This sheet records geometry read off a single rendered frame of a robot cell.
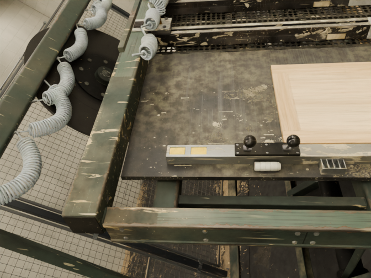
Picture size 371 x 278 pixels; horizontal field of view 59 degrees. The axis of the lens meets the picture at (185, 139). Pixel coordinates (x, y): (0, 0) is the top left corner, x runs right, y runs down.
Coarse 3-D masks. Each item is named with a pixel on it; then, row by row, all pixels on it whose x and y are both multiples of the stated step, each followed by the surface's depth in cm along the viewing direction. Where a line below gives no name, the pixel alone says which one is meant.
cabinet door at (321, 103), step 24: (288, 72) 133; (312, 72) 132; (336, 72) 131; (360, 72) 129; (288, 96) 123; (312, 96) 123; (336, 96) 122; (360, 96) 120; (288, 120) 115; (312, 120) 114; (336, 120) 113; (360, 120) 112; (312, 144) 108
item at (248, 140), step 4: (248, 136) 93; (252, 136) 93; (244, 140) 93; (248, 140) 92; (252, 140) 92; (256, 140) 93; (244, 144) 94; (248, 144) 92; (252, 144) 92; (244, 148) 103; (248, 148) 102
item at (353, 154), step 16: (320, 144) 104; (336, 144) 103; (352, 144) 103; (368, 144) 102; (176, 160) 107; (192, 160) 106; (208, 160) 106; (224, 160) 105; (240, 160) 105; (256, 160) 104; (272, 160) 104; (288, 160) 103; (304, 160) 103; (352, 160) 101; (368, 160) 101
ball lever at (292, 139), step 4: (288, 136) 93; (292, 136) 91; (296, 136) 91; (288, 140) 92; (292, 140) 91; (296, 140) 91; (288, 144) 92; (292, 144) 91; (296, 144) 91; (284, 148) 102; (288, 148) 102
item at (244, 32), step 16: (160, 0) 144; (160, 32) 152; (176, 32) 152; (192, 32) 151; (208, 32) 150; (224, 32) 149; (240, 32) 149; (256, 32) 148; (272, 32) 148; (288, 32) 147; (304, 32) 146; (320, 32) 146; (336, 32) 145; (352, 32) 145; (368, 32) 144
